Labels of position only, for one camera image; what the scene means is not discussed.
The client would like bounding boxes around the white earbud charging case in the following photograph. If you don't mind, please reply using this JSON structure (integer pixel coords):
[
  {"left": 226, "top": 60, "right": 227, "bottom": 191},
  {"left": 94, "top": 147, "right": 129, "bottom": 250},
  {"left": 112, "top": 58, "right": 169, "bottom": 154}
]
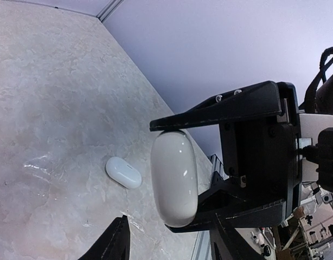
[{"left": 150, "top": 130, "right": 198, "bottom": 228}]

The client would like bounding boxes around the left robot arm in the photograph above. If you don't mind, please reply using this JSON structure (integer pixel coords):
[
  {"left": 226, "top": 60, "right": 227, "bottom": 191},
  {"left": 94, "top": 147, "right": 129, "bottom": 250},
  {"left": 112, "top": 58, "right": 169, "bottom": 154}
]
[{"left": 89, "top": 215, "right": 130, "bottom": 260}]

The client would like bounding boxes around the right aluminium corner post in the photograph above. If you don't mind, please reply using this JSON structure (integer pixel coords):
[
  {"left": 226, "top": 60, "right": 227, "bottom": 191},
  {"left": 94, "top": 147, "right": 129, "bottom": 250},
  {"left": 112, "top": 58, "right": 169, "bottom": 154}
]
[{"left": 97, "top": 0, "right": 123, "bottom": 23}]

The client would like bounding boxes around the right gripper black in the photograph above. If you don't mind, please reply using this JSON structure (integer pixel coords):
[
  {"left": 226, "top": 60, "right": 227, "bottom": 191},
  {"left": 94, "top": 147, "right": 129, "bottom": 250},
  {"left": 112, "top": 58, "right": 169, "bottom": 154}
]
[{"left": 150, "top": 81, "right": 302, "bottom": 233}]

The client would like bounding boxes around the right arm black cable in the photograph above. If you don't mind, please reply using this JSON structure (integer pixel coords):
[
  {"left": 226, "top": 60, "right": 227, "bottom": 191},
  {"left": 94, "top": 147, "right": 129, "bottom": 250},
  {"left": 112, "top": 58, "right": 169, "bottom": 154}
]
[{"left": 303, "top": 46, "right": 333, "bottom": 112}]

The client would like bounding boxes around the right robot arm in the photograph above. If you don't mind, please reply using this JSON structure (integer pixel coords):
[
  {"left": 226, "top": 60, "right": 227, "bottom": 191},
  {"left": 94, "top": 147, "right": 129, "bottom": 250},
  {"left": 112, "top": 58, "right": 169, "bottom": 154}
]
[{"left": 150, "top": 47, "right": 333, "bottom": 233}]

